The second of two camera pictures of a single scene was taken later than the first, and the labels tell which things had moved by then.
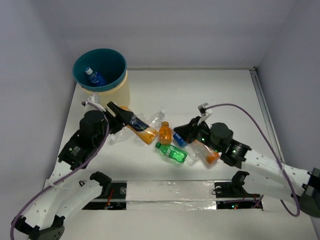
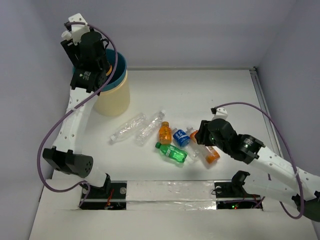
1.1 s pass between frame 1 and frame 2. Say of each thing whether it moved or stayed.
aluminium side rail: stayed
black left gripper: moved
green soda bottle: stayed
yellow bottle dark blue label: moved
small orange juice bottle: stayed
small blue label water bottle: stayed
